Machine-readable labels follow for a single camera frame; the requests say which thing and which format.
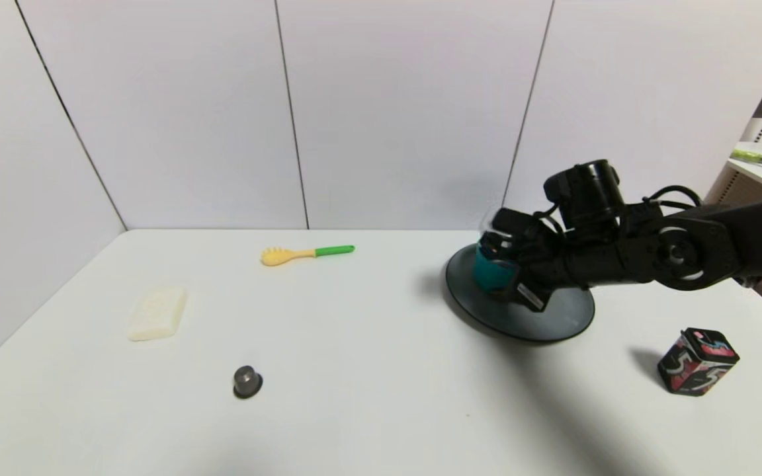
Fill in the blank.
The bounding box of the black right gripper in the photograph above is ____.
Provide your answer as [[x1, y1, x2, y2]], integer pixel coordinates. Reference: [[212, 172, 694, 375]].
[[476, 229, 626, 313]]

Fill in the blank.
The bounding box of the white side shelf unit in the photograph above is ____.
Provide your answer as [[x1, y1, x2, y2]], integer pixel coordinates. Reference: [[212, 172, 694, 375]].
[[704, 141, 762, 331]]

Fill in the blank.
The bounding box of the yellow pasta spoon green handle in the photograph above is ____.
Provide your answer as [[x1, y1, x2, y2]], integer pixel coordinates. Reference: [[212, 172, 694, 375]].
[[261, 245, 356, 267]]

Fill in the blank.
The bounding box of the small gray metal knob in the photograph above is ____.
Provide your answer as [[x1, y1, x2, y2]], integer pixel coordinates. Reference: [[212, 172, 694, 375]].
[[233, 365, 264, 399]]

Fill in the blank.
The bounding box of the gray round plate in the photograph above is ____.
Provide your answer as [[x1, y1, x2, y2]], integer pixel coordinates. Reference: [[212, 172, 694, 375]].
[[445, 242, 596, 342]]

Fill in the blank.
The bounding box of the white soap bar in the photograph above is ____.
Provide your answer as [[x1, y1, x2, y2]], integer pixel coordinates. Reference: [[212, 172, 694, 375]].
[[127, 286, 188, 342]]

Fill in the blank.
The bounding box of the black pink gum box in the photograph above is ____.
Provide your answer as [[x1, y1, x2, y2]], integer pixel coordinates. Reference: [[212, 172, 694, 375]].
[[657, 327, 740, 397]]

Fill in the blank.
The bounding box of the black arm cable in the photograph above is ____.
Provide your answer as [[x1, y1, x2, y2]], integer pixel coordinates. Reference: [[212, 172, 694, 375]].
[[642, 184, 703, 214]]

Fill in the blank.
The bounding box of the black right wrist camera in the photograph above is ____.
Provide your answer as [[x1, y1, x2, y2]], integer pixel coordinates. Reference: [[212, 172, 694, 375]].
[[544, 159, 625, 231]]

